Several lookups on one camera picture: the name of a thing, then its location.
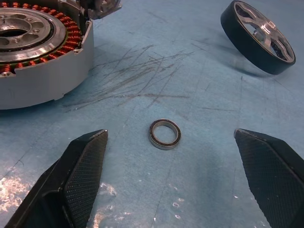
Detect small steel bearing ring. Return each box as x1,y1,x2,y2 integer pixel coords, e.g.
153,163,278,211
148,118,182,151

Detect grey motor housing copper windings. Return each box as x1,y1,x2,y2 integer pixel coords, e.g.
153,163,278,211
0,0,95,110

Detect black spoked rotor silver hub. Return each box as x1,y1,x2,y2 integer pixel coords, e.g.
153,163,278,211
220,0,296,76

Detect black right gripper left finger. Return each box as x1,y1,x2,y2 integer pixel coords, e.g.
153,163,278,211
4,129,109,228

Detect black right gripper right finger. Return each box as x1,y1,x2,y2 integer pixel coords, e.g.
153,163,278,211
233,128,304,228

